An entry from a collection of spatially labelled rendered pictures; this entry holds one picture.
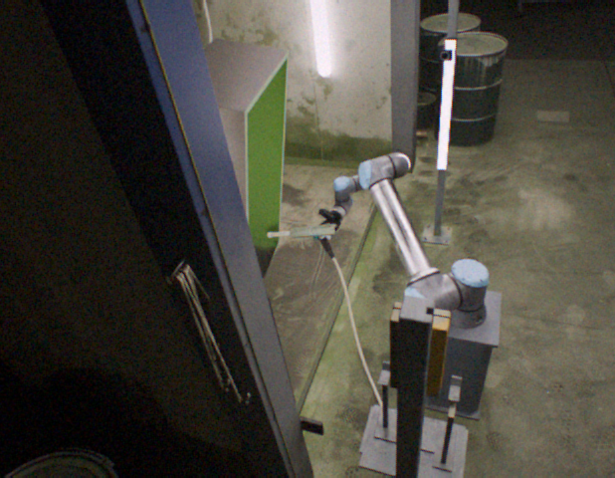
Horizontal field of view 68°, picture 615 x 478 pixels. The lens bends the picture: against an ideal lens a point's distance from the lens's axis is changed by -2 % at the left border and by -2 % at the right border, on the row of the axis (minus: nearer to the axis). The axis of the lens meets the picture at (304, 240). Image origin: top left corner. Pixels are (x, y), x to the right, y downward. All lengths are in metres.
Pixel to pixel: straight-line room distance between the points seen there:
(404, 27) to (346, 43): 0.46
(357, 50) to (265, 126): 1.60
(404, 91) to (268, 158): 1.68
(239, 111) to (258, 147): 0.81
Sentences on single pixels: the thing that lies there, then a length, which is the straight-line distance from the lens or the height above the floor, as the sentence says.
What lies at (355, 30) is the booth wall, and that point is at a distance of 3.81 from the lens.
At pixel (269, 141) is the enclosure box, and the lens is 2.47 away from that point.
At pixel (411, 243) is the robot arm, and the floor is 1.00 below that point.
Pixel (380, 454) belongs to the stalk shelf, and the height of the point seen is 0.79.
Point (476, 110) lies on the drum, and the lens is 4.44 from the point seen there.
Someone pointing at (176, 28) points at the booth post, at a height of 2.10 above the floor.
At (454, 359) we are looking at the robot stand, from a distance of 2.27.
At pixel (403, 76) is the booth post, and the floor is 0.88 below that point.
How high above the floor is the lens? 2.31
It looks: 40 degrees down
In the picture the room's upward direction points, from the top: 9 degrees counter-clockwise
